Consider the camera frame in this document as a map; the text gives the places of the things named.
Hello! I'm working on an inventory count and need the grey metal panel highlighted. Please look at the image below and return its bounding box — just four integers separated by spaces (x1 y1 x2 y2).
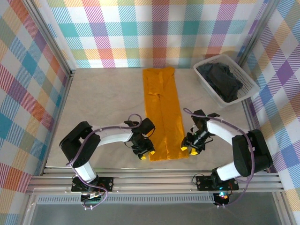
22 201 295 225

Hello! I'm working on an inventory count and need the white plastic mesh basket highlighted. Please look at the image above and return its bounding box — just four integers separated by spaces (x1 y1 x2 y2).
193 54 260 109

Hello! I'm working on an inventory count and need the yellow t-shirt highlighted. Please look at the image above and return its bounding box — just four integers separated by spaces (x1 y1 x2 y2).
142 67 190 162

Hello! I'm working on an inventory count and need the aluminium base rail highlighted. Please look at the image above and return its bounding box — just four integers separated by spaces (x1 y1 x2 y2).
25 172 284 195

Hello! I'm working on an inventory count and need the aluminium side rail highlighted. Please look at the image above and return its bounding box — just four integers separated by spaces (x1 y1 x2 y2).
241 98 284 181
41 70 75 175

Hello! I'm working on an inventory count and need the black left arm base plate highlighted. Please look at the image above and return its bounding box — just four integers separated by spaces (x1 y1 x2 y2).
71 177 114 193

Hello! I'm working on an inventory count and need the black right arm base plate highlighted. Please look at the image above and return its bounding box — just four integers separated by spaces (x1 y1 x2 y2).
195 174 240 191

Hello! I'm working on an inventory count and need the aluminium frame post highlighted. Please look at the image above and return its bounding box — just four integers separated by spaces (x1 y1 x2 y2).
22 0 75 78
236 0 281 68

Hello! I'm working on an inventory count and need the grey slotted cable duct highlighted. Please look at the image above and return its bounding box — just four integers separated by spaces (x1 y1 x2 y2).
35 194 216 204

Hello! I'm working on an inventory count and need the dark t-shirt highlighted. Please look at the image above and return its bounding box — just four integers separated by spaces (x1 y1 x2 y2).
196 61 243 103

